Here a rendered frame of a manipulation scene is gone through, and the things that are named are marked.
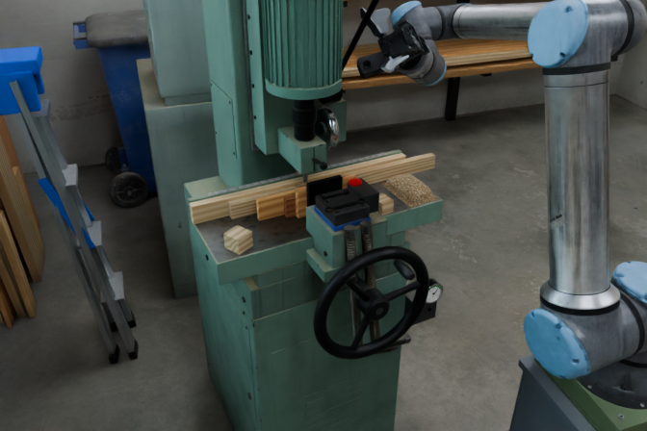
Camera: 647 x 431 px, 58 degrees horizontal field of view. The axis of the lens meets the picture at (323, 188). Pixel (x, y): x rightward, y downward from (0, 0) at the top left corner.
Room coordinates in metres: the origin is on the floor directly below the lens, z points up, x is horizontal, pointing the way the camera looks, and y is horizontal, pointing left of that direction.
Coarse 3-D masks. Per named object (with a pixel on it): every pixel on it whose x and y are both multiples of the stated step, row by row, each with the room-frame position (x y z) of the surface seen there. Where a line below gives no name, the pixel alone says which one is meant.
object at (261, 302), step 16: (192, 192) 1.50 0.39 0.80; (208, 192) 1.50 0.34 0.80; (384, 272) 1.21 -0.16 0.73; (240, 288) 1.11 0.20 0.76; (256, 288) 1.05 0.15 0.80; (272, 288) 1.07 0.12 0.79; (288, 288) 1.09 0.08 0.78; (304, 288) 1.10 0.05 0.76; (320, 288) 1.12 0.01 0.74; (256, 304) 1.05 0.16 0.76; (272, 304) 1.07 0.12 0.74; (288, 304) 1.08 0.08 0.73
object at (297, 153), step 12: (288, 132) 1.32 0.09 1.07; (288, 144) 1.29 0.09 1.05; (300, 144) 1.25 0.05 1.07; (312, 144) 1.25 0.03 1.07; (324, 144) 1.26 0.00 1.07; (288, 156) 1.29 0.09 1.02; (300, 156) 1.23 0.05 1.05; (312, 156) 1.24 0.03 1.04; (324, 156) 1.26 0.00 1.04; (300, 168) 1.23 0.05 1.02; (312, 168) 1.24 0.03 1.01
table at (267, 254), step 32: (384, 192) 1.32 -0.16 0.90; (192, 224) 1.18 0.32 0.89; (224, 224) 1.17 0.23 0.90; (256, 224) 1.17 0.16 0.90; (288, 224) 1.17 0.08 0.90; (416, 224) 1.25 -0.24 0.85; (224, 256) 1.04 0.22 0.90; (256, 256) 1.05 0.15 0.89; (288, 256) 1.09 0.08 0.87; (320, 256) 1.08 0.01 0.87
